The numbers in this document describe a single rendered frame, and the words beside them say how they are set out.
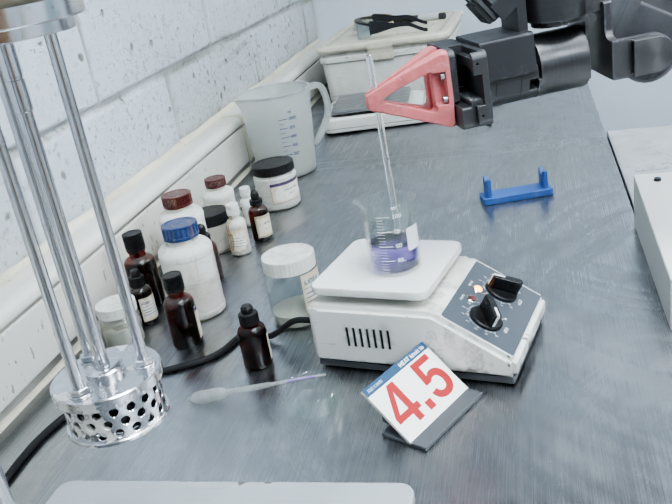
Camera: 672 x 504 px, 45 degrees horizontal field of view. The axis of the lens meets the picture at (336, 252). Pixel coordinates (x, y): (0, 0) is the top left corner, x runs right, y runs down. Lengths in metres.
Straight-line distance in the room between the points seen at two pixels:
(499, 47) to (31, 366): 0.56
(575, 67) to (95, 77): 0.65
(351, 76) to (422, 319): 1.21
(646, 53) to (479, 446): 0.37
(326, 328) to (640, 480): 0.31
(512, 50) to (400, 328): 0.27
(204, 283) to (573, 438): 0.46
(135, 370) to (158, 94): 0.84
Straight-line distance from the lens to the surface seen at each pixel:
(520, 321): 0.77
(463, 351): 0.73
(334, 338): 0.78
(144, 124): 1.25
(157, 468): 0.73
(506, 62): 0.74
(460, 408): 0.71
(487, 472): 0.65
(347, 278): 0.77
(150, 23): 1.32
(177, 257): 0.92
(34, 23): 0.42
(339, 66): 1.88
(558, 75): 0.77
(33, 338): 0.90
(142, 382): 0.49
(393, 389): 0.70
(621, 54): 0.77
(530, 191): 1.17
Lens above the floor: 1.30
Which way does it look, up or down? 22 degrees down
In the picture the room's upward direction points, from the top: 10 degrees counter-clockwise
